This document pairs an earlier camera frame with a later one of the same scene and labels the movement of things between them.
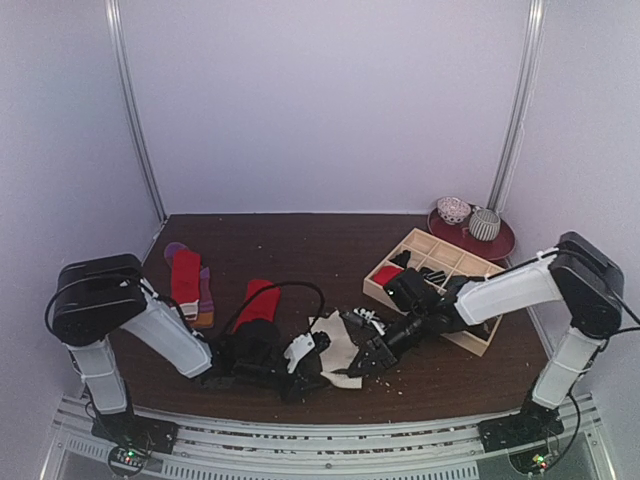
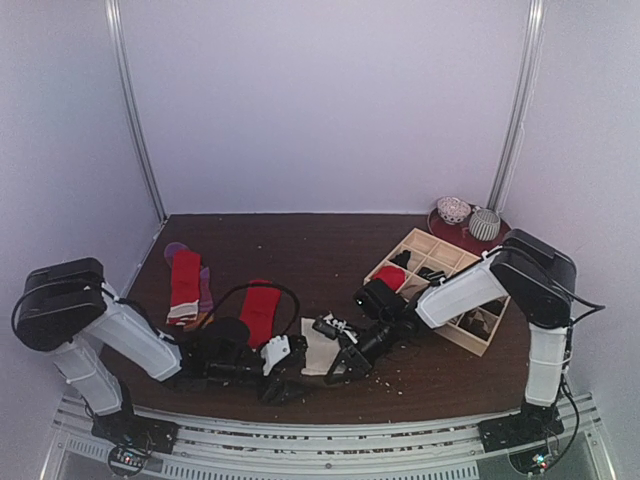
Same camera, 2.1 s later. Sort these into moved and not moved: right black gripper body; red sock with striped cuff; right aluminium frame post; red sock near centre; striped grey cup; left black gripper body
Moved: right black gripper body; left black gripper body
Not moved: red sock near centre; right aluminium frame post; striped grey cup; red sock with striped cuff
